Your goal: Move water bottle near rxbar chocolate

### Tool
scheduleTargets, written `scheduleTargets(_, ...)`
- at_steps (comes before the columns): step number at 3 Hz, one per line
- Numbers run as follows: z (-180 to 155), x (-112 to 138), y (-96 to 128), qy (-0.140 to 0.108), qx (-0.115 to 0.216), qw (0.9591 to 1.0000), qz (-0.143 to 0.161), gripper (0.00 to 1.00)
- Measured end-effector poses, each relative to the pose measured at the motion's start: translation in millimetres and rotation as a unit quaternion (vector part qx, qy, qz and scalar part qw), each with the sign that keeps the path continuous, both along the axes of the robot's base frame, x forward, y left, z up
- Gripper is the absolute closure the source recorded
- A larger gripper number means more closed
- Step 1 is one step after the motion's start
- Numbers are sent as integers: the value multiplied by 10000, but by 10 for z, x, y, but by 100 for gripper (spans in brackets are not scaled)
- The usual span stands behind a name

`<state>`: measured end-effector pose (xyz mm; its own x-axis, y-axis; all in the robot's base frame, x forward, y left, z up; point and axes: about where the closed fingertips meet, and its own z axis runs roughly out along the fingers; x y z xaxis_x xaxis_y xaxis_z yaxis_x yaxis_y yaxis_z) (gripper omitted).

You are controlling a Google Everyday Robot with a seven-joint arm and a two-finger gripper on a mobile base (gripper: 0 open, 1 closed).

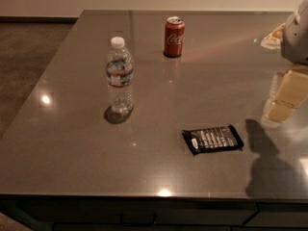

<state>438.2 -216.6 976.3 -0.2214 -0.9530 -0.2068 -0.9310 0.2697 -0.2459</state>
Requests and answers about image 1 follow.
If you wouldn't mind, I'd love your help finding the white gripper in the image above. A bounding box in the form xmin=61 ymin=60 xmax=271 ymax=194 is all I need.
xmin=261 ymin=0 xmax=308 ymax=123

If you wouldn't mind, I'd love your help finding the clear plastic water bottle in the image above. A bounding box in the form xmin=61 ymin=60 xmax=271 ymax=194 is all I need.
xmin=106 ymin=37 xmax=134 ymax=116

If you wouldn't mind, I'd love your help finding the black rxbar chocolate wrapper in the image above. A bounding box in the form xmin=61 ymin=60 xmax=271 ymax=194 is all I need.
xmin=182 ymin=125 xmax=244 ymax=156

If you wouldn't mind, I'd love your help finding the red cola can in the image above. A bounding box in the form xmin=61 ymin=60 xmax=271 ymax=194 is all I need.
xmin=164 ymin=16 xmax=185 ymax=58

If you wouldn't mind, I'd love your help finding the dark cabinet drawer front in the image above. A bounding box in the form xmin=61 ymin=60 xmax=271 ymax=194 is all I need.
xmin=0 ymin=198 xmax=308 ymax=231

